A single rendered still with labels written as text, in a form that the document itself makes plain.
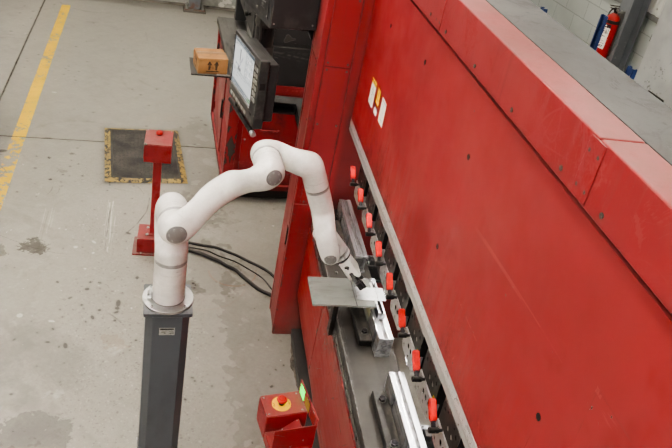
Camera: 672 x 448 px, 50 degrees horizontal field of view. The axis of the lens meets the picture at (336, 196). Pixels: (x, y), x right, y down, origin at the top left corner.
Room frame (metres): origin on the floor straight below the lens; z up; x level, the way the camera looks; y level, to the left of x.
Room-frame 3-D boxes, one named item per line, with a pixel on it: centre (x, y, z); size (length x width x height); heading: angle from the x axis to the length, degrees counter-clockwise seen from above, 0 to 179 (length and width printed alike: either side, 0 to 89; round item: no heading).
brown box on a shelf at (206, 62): (4.58, 1.02, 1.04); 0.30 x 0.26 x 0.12; 18
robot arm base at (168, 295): (2.12, 0.55, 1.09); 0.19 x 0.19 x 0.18
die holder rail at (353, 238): (2.96, -0.11, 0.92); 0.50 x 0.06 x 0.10; 14
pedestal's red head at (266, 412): (1.89, 0.02, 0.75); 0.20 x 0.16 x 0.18; 25
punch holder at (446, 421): (1.48, -0.48, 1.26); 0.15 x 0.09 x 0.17; 14
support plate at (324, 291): (2.39, -0.10, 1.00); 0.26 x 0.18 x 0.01; 104
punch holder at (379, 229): (2.45, -0.23, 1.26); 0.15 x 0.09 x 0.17; 14
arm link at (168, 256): (2.15, 0.56, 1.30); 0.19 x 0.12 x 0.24; 22
